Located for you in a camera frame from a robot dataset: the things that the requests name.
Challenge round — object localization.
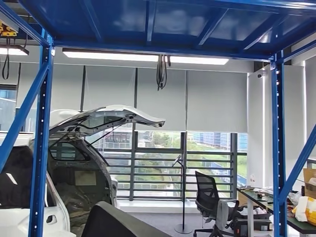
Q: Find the black hanging strap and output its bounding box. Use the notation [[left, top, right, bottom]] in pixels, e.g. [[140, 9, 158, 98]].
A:
[[2, 38, 11, 81]]

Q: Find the black floor stand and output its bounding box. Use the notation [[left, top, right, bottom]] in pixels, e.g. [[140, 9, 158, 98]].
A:
[[172, 155, 193, 235]]

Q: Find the white car tailgate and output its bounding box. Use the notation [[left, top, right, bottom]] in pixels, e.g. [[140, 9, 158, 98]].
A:
[[49, 104, 166, 136]]

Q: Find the grey window railing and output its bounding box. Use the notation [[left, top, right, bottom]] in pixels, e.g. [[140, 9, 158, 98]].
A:
[[98, 131, 247, 201]]

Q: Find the white car body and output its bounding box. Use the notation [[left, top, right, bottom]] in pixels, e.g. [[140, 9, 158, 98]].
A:
[[0, 109, 118, 237]]

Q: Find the green-topped workbench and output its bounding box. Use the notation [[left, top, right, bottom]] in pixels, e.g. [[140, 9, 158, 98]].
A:
[[236, 187, 316, 237]]

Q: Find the black mesh office chair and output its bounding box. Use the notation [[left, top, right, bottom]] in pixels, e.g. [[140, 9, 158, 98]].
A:
[[193, 170, 240, 237]]

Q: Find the printed cardboard box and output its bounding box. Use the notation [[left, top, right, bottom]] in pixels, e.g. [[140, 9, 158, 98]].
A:
[[303, 168, 316, 199]]

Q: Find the black hanging cable bundle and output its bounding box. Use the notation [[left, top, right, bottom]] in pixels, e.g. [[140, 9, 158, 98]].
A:
[[156, 54, 170, 91]]

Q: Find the black equipment case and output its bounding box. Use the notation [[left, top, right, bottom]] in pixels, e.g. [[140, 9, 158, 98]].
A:
[[233, 217, 273, 237]]

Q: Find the blue metal shelving rack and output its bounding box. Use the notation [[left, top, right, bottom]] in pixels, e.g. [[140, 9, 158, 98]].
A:
[[0, 0, 316, 237]]

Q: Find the yellow white plastic bag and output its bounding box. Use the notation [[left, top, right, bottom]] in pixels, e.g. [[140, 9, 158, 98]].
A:
[[292, 196, 316, 226]]

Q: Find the grey cloth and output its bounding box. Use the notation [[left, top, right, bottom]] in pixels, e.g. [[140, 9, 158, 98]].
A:
[[216, 199, 229, 231]]

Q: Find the yellow ceiling hoist trolley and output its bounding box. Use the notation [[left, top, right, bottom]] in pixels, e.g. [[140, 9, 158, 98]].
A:
[[0, 21, 18, 37]]

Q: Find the grey roller blind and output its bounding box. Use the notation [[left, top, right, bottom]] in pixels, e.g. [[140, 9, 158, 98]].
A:
[[84, 65, 136, 112], [188, 70, 248, 134], [305, 56, 316, 161], [137, 68, 187, 132], [51, 64, 83, 114]]

